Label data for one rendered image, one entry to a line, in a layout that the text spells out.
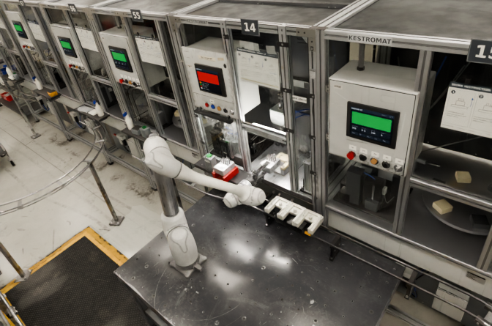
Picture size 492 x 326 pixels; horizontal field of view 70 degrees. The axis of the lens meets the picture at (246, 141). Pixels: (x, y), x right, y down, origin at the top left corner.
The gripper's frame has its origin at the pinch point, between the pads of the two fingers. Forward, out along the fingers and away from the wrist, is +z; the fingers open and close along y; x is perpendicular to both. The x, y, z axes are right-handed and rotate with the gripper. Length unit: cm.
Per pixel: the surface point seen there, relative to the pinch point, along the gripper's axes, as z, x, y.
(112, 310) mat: -112, 84, -102
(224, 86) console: 0, 26, 57
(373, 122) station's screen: -3, -73, 59
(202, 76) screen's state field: -2, 44, 61
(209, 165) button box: -12.2, 45.3, -7.9
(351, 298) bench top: -36, -81, -36
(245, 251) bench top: -44, -11, -36
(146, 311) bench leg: -101, 42, -78
